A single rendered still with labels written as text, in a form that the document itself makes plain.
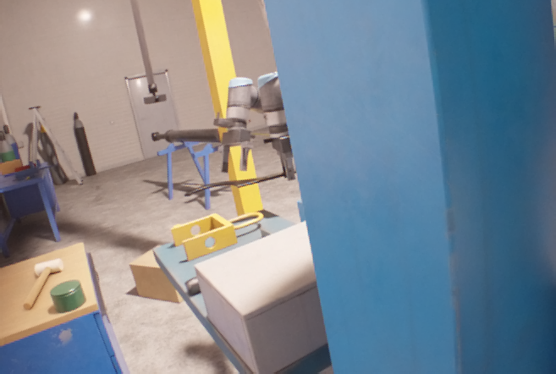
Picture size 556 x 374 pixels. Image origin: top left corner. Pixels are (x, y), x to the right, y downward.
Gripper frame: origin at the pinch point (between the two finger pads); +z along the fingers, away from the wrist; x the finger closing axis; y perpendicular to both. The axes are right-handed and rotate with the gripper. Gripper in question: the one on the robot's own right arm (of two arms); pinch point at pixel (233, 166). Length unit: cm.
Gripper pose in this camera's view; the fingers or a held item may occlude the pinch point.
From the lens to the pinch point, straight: 152.8
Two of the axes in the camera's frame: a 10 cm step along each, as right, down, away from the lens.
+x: -6.3, 0.8, 7.7
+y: 7.7, 1.4, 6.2
